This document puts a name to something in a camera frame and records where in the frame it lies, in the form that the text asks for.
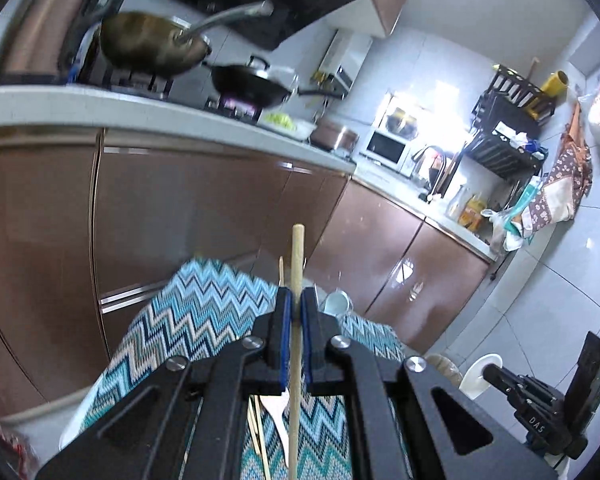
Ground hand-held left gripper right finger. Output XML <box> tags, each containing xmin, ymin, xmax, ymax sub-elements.
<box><xmin>300</xmin><ymin>286</ymin><xmax>556</xmax><ymax>480</ymax></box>

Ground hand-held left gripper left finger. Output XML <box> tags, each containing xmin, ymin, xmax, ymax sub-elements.
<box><xmin>35</xmin><ymin>286</ymin><xmax>295</xmax><ymax>480</ymax></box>

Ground white cup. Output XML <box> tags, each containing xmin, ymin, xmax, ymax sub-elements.
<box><xmin>320</xmin><ymin>289</ymin><xmax>353</xmax><ymax>317</ymax></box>

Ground white round plate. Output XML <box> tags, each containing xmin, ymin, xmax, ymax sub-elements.
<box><xmin>459</xmin><ymin>353</ymin><xmax>503</xmax><ymax>401</ymax></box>

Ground zigzag knitted cloth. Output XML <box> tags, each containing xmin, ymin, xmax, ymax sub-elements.
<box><xmin>60</xmin><ymin>257</ymin><xmax>416</xmax><ymax>480</ymax></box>

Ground brown kitchen base cabinets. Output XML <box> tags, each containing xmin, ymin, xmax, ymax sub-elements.
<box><xmin>0</xmin><ymin>127</ymin><xmax>496</xmax><ymax>411</ymax></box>

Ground yellow bottle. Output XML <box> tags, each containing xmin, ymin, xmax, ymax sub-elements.
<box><xmin>457</xmin><ymin>195</ymin><xmax>487</xmax><ymax>228</ymax></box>

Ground white microwave oven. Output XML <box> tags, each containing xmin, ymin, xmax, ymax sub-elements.
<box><xmin>365</xmin><ymin>127</ymin><xmax>413</xmax><ymax>171</ymax></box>

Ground plate of green vegetables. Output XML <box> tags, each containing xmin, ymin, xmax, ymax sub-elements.
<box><xmin>257</xmin><ymin>110</ymin><xmax>318</xmax><ymax>141</ymax></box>

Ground brown floral apron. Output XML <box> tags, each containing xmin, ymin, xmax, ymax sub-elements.
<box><xmin>522</xmin><ymin>105</ymin><xmax>593</xmax><ymax>231</ymax></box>

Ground steel pot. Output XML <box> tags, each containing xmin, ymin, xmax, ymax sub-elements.
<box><xmin>385</xmin><ymin>107</ymin><xmax>421</xmax><ymax>138</ymax></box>

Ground black frying pan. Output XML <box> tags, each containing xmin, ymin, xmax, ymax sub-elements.
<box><xmin>202</xmin><ymin>55</ymin><xmax>346</xmax><ymax>111</ymax></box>

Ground black dish rack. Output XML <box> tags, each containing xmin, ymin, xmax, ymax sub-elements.
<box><xmin>465</xmin><ymin>65</ymin><xmax>556</xmax><ymax>181</ymax></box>

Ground white water heater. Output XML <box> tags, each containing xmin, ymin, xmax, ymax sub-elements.
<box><xmin>317</xmin><ymin>30</ymin><xmax>373</xmax><ymax>88</ymax></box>

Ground gas stove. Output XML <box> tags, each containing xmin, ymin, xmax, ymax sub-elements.
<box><xmin>75</xmin><ymin>65</ymin><xmax>261</xmax><ymax>126</ymax></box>

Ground yellow roll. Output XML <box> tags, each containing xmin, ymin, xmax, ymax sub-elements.
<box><xmin>540</xmin><ymin>71</ymin><xmax>570</xmax><ymax>96</ymax></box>

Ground steel wok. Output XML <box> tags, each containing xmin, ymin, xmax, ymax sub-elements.
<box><xmin>99</xmin><ymin>0</ymin><xmax>273</xmax><ymax>78</ymax></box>

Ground black range hood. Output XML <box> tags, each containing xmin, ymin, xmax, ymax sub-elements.
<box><xmin>145</xmin><ymin>0</ymin><xmax>376</xmax><ymax>51</ymax></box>

